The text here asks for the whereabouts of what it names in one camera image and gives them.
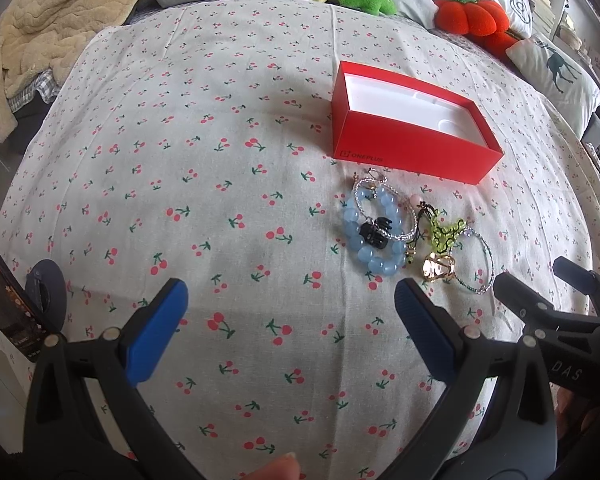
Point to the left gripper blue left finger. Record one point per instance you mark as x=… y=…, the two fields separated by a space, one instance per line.
x=147 y=334

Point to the left hand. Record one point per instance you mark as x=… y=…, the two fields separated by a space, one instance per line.
x=285 y=467

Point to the cherry print bed sheet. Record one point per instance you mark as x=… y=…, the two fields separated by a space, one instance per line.
x=196 y=144

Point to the white deer print pillow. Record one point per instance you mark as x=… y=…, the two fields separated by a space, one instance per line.
x=561 y=79

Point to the orange persimmon plush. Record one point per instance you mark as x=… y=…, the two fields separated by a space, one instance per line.
x=484 y=22

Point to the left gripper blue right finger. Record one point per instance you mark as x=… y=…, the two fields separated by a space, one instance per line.
x=435 y=334

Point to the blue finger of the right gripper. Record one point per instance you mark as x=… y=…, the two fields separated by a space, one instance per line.
x=534 y=311
x=585 y=281

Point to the right hand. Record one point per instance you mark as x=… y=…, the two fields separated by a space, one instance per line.
x=575 y=414

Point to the red cardboard box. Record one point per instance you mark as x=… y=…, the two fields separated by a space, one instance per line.
x=386 y=119

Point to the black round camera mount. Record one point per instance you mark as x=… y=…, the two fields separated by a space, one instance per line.
x=46 y=287

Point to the beige quilted blanket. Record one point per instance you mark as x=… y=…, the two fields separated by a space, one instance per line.
x=38 y=35

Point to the green beaded butterfly charm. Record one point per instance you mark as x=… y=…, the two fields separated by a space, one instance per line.
x=442 y=236

